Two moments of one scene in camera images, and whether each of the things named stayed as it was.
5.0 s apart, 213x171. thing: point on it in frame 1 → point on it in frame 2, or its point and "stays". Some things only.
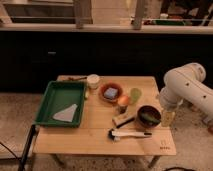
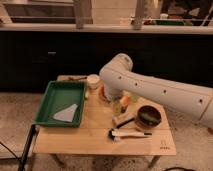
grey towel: [66, 115] stays
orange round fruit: [123, 100] stays
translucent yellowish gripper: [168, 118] → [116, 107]
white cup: [93, 81] stays
